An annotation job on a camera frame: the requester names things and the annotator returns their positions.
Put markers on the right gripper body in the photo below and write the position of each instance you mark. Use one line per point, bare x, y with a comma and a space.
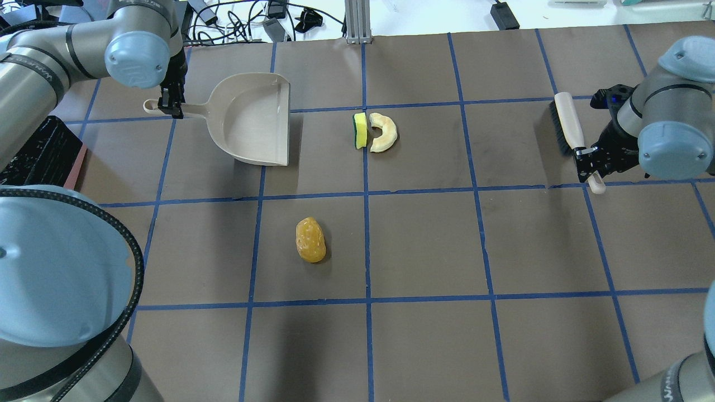
618, 142

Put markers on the aluminium frame post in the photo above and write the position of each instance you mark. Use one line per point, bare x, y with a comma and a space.
357, 22

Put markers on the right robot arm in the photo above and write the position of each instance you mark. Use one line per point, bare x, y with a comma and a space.
665, 126

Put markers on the beige hand brush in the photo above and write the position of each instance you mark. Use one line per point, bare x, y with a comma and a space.
571, 142

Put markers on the orange bread toy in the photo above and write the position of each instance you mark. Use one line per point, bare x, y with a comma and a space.
309, 240

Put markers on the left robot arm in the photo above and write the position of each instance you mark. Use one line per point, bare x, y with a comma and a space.
72, 274

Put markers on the bin with black bag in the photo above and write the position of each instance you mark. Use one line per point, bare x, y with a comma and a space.
53, 155

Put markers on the beige croissant piece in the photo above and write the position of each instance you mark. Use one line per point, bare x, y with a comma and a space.
388, 135

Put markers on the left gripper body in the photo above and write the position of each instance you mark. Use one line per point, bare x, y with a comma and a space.
177, 71

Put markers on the beige dustpan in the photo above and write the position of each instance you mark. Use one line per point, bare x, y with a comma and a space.
247, 117

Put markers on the yellow green sponge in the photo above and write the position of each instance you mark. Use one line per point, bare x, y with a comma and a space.
360, 126

